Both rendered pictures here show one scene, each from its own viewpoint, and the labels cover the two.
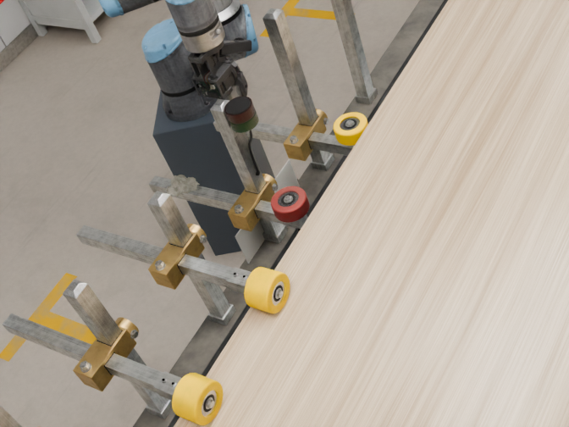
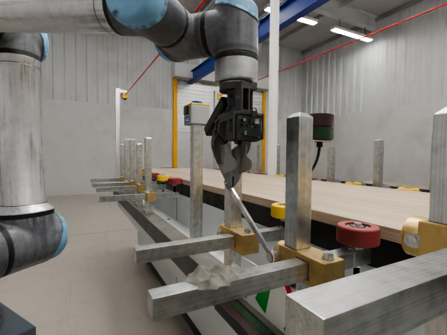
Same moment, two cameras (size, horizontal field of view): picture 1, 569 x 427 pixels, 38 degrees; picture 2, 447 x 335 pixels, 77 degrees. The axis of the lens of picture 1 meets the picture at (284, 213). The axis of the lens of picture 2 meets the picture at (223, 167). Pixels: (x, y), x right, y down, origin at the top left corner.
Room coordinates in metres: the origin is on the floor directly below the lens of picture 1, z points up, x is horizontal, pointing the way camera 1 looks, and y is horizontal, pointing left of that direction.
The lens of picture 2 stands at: (1.42, 0.59, 1.04)
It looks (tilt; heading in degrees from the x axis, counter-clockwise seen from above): 2 degrees down; 286
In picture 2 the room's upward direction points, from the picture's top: 1 degrees clockwise
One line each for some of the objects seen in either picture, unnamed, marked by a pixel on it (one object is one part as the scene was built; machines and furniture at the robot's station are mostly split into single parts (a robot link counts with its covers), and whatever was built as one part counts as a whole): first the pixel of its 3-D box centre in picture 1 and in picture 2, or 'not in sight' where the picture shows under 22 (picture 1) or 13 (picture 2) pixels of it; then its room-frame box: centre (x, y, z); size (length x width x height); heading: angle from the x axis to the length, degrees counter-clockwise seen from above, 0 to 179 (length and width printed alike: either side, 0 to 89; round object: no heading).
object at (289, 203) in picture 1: (294, 214); (356, 250); (1.31, -0.02, 0.85); 0.08 x 0.08 x 0.11
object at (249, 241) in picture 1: (268, 210); (276, 302); (1.47, 0.03, 0.75); 0.26 x 0.01 x 0.10; 134
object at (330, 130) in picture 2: (243, 119); (317, 133); (1.39, 0.00, 1.09); 0.06 x 0.06 x 0.02
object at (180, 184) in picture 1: (180, 183); (216, 270); (1.54, 0.20, 0.87); 0.09 x 0.07 x 0.02; 44
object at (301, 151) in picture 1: (306, 134); (237, 237); (1.59, -0.13, 0.83); 0.13 x 0.06 x 0.05; 134
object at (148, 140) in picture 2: not in sight; (148, 177); (2.30, -0.86, 0.91); 0.03 x 0.03 x 0.48; 44
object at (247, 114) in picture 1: (240, 109); (317, 121); (1.39, 0.00, 1.11); 0.06 x 0.06 x 0.02
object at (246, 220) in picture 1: (255, 201); (306, 262); (1.41, 0.05, 0.85); 0.13 x 0.06 x 0.05; 134
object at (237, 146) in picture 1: (253, 182); (297, 238); (1.43, 0.04, 0.89); 0.03 x 0.03 x 0.48; 44
